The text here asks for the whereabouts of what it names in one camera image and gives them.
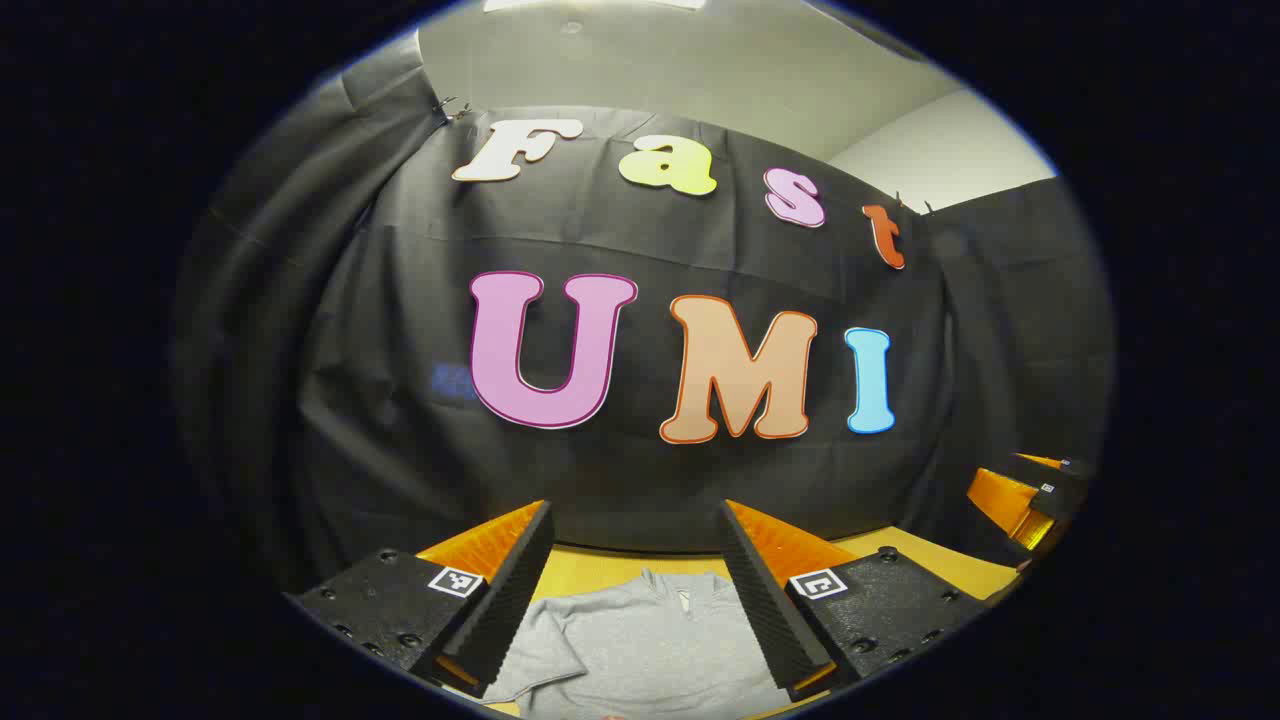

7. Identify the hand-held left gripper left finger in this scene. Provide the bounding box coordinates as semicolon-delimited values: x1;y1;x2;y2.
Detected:
285;498;557;699

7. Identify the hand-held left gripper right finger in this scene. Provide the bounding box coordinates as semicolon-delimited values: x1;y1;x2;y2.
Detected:
716;498;993;703

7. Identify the grey zip-neck sweatshirt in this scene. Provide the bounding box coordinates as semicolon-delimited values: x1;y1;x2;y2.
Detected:
480;568;796;720

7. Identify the black backdrop cloth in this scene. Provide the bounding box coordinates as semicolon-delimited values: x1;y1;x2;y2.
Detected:
170;30;1116;601

